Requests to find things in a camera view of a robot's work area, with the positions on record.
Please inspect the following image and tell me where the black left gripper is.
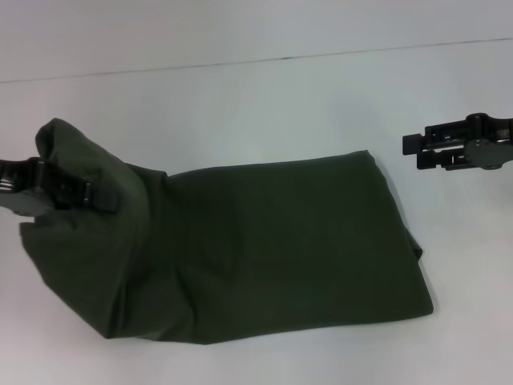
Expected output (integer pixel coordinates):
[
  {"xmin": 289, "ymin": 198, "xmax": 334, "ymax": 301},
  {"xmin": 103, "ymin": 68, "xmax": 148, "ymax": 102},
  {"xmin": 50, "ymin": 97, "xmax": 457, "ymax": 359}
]
[{"xmin": 0, "ymin": 157, "xmax": 120, "ymax": 218}]

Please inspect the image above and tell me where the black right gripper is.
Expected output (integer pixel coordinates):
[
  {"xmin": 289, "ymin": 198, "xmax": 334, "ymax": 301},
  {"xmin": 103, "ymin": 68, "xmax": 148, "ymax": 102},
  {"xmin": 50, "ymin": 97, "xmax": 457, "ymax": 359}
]
[{"xmin": 402, "ymin": 113, "xmax": 513, "ymax": 172}]

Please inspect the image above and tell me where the dark green FREE t-shirt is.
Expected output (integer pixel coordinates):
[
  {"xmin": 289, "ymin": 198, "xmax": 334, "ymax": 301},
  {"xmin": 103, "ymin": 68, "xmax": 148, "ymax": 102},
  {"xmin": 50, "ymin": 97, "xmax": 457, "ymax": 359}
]
[{"xmin": 18, "ymin": 117, "xmax": 436, "ymax": 342}]

